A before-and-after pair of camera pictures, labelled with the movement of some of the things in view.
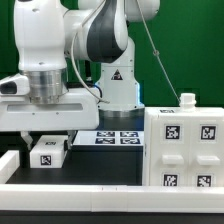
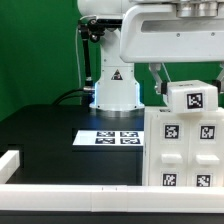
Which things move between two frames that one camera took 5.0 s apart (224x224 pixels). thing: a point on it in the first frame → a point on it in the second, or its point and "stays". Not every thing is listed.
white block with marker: [48, 152] → [191, 96]
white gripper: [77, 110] → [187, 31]
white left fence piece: [9, 162] stays
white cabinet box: [183, 146] stays
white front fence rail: [111, 198] stays
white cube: [170, 151] stays
